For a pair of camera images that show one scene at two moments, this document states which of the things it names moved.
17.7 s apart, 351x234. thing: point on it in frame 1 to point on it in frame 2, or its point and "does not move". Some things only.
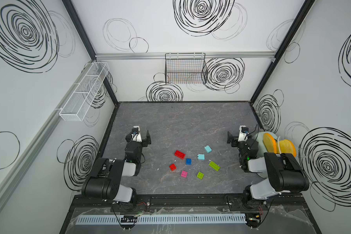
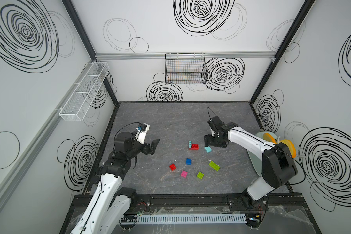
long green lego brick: [214, 165] does not move
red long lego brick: [180, 154] to [194, 146]
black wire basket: [185, 68] does not move
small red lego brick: [172, 167] does not move
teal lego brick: [207, 148] does not move
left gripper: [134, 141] to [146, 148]
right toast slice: [286, 146] does not move
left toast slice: [271, 145] does not move
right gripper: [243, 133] to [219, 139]
